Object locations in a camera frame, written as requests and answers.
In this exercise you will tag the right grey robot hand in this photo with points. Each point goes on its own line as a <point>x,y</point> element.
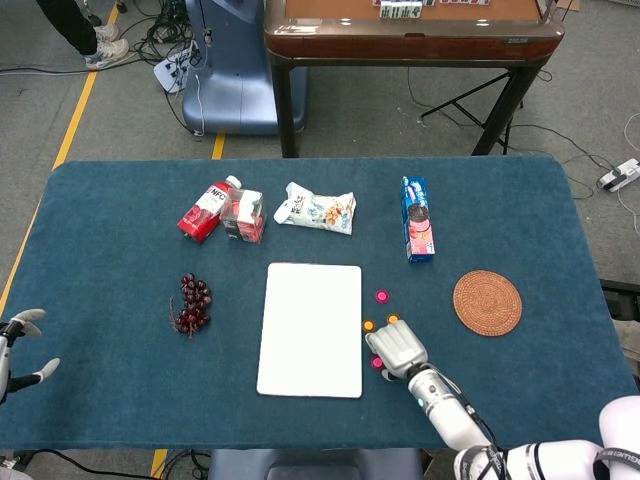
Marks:
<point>400,350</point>

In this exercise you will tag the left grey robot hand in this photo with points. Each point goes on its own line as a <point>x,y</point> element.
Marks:
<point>5,360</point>

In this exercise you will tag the pink button bottom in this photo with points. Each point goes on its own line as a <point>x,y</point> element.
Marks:
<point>376,362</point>

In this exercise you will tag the pink button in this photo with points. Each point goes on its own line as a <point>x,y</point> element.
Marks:
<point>382,296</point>
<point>376,362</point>

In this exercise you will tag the orange button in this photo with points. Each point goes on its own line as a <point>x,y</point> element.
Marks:
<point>393,318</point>
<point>368,325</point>

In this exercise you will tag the pink button top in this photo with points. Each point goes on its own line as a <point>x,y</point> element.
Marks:
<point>382,296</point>

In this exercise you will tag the white rectangular board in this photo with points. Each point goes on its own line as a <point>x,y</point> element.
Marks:
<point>310,330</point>

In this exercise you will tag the round rattan coaster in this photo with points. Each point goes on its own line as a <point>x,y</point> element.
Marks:
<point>487,303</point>

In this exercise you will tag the blue Oreo cookie box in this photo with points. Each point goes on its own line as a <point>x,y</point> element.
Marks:
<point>419,220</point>

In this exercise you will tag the blue felt table cover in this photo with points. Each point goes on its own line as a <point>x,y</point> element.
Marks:
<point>100,250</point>

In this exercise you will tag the grey-blue robot torso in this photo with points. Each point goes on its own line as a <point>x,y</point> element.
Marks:
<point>310,465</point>

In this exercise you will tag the white crumpled snack bag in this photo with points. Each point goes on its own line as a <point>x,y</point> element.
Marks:
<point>317,212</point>

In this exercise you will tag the dark red grape bunch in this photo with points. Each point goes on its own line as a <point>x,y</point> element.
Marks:
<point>192,305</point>

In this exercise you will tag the clear box of red snacks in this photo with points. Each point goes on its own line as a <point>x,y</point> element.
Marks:
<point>245,217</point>

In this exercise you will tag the red NFC juice carton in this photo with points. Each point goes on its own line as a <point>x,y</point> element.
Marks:
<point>207,210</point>

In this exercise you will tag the white power strip black plug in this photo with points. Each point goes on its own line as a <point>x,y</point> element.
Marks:
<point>620,175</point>

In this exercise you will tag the brown mahjong table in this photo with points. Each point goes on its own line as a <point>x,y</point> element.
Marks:
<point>415,35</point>

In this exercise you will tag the blue machine base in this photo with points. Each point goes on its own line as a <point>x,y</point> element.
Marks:
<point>235,75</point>

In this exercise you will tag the person in black clothes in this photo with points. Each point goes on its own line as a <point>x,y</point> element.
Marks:
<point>75,30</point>

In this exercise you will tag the white power strip with plugs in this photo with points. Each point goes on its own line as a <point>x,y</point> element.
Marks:
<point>175,67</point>

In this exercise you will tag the black metal frame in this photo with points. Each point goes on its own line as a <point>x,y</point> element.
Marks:
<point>620,300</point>

